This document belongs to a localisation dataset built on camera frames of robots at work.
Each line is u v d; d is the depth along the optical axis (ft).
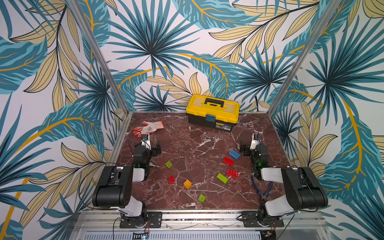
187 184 2.68
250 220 2.41
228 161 3.04
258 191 2.68
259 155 2.28
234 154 3.12
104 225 2.40
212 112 3.20
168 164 2.96
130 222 2.33
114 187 1.48
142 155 2.30
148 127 3.58
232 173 2.88
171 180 2.81
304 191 1.51
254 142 2.61
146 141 2.56
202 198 2.63
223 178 2.88
